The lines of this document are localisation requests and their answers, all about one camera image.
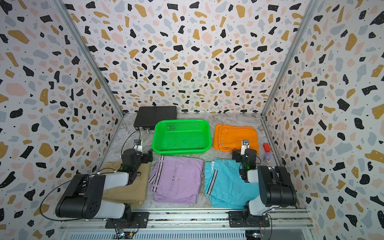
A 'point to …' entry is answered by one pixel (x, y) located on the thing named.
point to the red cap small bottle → (268, 153)
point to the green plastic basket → (181, 136)
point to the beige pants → (134, 194)
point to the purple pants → (176, 180)
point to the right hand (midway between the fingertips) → (243, 148)
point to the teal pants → (225, 186)
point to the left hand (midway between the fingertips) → (145, 148)
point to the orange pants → (228, 138)
